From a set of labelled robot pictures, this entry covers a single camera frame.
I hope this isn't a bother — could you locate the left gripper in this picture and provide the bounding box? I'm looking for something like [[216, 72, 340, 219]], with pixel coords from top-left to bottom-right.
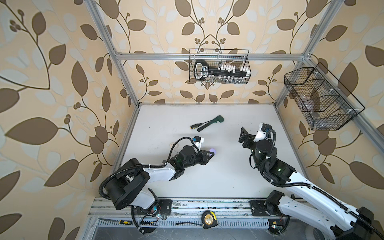
[[183, 149, 216, 170]]

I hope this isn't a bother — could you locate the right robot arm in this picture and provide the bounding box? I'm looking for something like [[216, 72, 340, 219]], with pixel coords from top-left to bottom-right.
[[239, 124, 384, 240]]

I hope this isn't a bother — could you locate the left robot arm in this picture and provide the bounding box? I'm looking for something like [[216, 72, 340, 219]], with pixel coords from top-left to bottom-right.
[[98, 136, 216, 234]]

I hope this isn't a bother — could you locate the black yellow screwdriver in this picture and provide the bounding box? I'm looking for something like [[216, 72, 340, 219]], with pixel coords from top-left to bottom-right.
[[190, 121, 211, 130]]

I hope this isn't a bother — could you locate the green pipe wrench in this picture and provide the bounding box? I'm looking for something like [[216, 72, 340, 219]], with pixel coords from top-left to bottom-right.
[[197, 115, 225, 132]]

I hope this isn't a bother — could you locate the yellow black tape measure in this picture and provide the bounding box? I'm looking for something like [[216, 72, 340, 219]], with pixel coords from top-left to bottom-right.
[[202, 210, 219, 230]]

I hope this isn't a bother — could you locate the black socket tool set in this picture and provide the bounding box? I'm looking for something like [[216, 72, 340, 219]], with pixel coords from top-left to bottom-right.
[[193, 60, 251, 80]]

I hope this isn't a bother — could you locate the grey tape roll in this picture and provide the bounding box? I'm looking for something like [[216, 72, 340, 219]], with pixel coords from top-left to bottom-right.
[[305, 225, 330, 240]]

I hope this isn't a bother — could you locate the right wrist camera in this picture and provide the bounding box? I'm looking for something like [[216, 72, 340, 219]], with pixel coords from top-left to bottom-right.
[[254, 123, 273, 143]]

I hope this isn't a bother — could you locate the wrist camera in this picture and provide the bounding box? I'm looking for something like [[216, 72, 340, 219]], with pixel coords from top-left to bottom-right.
[[193, 136, 204, 151], [254, 123, 273, 143]]

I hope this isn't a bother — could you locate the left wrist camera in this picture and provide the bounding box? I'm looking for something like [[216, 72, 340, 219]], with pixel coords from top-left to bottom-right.
[[193, 136, 204, 151]]

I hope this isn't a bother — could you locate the back wire basket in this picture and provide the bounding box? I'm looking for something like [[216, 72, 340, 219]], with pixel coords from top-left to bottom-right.
[[189, 48, 252, 85]]

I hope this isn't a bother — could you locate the wire basket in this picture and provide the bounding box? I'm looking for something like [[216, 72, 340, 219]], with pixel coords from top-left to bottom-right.
[[284, 63, 366, 131], [189, 48, 252, 85]]

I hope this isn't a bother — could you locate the right wire basket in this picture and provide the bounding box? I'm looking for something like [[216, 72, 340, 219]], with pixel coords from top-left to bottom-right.
[[284, 63, 366, 131]]

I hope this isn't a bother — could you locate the small yellow-handled screwdriver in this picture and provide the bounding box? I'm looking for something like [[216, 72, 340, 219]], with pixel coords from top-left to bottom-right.
[[98, 218, 133, 226]]

